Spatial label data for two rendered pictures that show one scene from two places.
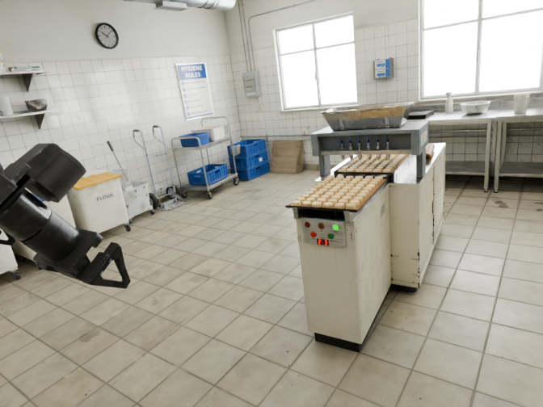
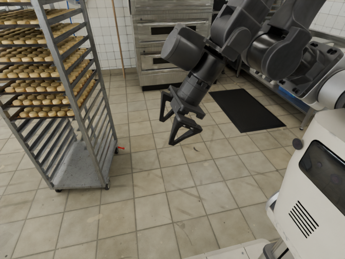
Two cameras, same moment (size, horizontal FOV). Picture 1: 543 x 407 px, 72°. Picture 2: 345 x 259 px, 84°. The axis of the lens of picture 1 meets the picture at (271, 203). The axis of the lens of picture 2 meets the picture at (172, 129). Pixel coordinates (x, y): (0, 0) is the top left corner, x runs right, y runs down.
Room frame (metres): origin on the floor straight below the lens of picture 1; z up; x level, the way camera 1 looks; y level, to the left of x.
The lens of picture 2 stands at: (0.84, 0.53, 1.58)
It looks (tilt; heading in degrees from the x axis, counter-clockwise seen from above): 38 degrees down; 220
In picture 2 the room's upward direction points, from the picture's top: straight up
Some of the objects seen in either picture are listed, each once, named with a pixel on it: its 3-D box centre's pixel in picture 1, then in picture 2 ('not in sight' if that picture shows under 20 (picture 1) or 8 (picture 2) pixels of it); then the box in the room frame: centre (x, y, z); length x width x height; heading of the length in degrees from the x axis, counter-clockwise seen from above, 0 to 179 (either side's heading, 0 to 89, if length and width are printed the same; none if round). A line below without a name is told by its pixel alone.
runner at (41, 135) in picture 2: not in sight; (50, 124); (0.50, -1.13, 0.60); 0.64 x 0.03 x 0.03; 43
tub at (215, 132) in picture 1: (208, 133); not in sight; (6.01, 0.84, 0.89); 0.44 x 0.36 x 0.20; 61
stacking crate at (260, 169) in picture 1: (250, 170); not in sight; (6.56, 0.30, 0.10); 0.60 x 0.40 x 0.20; 140
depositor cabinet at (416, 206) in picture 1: (389, 208); not in sight; (2.97, -0.98, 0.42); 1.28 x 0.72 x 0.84; 147
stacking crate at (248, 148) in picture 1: (246, 148); not in sight; (6.56, 0.30, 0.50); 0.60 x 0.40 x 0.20; 145
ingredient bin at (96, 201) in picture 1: (94, 206); not in sight; (4.45, 2.15, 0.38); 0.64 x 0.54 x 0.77; 50
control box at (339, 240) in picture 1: (323, 232); not in sight; (1.84, -0.25, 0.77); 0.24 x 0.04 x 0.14; 57
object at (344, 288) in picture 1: (349, 256); not in sight; (2.15, -0.45, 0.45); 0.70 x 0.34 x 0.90; 147
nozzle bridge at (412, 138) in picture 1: (368, 152); not in sight; (2.57, -0.72, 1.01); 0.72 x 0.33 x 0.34; 57
